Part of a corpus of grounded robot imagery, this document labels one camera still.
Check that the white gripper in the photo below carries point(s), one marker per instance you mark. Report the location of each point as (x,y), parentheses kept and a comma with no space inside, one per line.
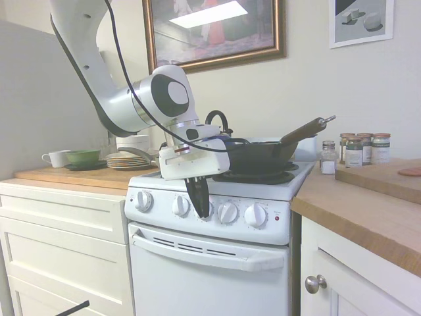
(194,164)

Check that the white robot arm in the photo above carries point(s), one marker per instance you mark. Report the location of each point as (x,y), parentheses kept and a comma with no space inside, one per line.
(85,49)

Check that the black stove burner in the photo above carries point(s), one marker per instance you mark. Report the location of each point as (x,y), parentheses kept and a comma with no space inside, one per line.
(293,166)
(256,179)

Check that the white electric stove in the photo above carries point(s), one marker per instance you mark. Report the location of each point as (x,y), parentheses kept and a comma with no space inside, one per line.
(210,286)

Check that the white oven knob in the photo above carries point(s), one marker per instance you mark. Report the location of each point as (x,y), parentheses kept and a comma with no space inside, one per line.
(143,200)

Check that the small grey frying pan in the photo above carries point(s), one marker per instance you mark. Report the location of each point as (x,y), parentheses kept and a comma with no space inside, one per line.
(139,153)

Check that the stack of beige plates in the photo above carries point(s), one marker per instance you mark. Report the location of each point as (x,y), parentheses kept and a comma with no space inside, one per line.
(125,163)

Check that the white stacked bowls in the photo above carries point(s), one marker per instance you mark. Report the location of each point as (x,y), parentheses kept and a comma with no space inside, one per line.
(135,143)

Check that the white oven door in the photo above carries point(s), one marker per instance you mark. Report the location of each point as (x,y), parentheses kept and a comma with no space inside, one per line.
(204,289)

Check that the dark saucer plate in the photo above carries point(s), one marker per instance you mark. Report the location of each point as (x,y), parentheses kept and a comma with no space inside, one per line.
(98,165)

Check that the green bowl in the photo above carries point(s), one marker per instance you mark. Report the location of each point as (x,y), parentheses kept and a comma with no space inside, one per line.
(84,157)

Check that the glass salt shaker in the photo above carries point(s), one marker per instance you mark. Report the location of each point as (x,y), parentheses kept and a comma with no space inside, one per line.
(328,163)

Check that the silver cabinet knob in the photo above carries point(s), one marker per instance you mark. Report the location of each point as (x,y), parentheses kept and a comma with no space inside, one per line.
(314,283)

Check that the white mug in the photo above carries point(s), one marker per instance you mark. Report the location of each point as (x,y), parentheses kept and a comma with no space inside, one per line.
(59,159)

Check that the white drawer cabinet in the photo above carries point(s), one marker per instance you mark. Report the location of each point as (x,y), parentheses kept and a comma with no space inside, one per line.
(59,250)

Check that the spice jar copper lid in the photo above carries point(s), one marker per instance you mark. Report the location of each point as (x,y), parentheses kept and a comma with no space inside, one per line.
(342,148)
(366,148)

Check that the spice jar green label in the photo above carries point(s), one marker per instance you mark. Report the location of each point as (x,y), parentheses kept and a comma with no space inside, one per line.
(354,154)

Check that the gold framed painting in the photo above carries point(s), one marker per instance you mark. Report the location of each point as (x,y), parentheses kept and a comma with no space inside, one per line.
(213,33)

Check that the black rod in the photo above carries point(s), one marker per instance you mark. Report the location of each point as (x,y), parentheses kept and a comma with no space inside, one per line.
(75,306)

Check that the thick wooden cutting board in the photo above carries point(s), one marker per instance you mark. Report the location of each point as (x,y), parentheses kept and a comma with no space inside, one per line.
(378,181)

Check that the white door cabinet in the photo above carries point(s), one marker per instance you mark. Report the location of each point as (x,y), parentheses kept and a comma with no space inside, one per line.
(361,289)

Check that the spice jar white contents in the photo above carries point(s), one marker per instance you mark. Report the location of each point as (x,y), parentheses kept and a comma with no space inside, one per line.
(381,149)

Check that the grey partition panel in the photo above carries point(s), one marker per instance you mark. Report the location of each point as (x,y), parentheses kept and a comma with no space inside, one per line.
(33,98)

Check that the pink round disc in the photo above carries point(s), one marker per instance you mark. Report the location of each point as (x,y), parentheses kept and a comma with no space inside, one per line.
(411,172)

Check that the white bordered art print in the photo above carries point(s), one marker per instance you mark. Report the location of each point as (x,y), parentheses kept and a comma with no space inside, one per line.
(361,19)

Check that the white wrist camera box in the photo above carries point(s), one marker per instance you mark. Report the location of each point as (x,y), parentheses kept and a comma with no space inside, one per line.
(204,132)

